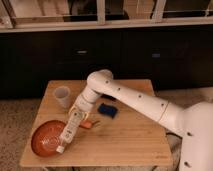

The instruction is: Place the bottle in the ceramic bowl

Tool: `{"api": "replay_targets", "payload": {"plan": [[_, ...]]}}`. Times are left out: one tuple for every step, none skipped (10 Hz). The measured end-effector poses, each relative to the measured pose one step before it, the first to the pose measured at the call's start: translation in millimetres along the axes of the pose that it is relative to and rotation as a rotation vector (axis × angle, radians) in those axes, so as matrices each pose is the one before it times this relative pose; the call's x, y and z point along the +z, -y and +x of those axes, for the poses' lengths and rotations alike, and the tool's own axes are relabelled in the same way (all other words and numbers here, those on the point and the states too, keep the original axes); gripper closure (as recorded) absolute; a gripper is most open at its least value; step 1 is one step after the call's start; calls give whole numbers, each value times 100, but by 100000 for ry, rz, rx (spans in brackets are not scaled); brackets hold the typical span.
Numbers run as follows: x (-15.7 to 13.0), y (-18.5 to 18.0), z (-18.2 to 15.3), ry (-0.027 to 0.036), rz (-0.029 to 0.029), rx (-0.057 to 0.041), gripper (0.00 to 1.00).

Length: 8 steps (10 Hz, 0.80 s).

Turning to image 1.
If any dark cabinet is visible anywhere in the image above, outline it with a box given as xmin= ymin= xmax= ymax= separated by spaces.
xmin=0 ymin=26 xmax=213 ymax=99

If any wooden table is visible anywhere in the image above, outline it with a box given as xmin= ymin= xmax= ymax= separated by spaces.
xmin=20 ymin=80 xmax=173 ymax=167

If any white plastic bottle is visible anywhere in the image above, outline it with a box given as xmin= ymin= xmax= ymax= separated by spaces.
xmin=56 ymin=111 xmax=84 ymax=153

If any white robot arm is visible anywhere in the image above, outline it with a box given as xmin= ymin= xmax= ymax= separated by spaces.
xmin=73 ymin=69 xmax=213 ymax=171

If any white and yellow gripper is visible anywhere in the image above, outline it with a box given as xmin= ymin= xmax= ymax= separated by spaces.
xmin=68 ymin=104 xmax=90 ymax=120

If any translucent plastic cup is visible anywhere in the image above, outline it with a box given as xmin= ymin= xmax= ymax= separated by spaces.
xmin=53 ymin=86 xmax=70 ymax=108

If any white window frame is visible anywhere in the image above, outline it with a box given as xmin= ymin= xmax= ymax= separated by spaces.
xmin=0 ymin=0 xmax=213 ymax=32

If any blue sponge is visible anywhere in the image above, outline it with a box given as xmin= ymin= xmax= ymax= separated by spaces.
xmin=98 ymin=103 xmax=118 ymax=118

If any orange carrot toy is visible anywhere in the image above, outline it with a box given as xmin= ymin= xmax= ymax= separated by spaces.
xmin=80 ymin=120 xmax=98 ymax=129

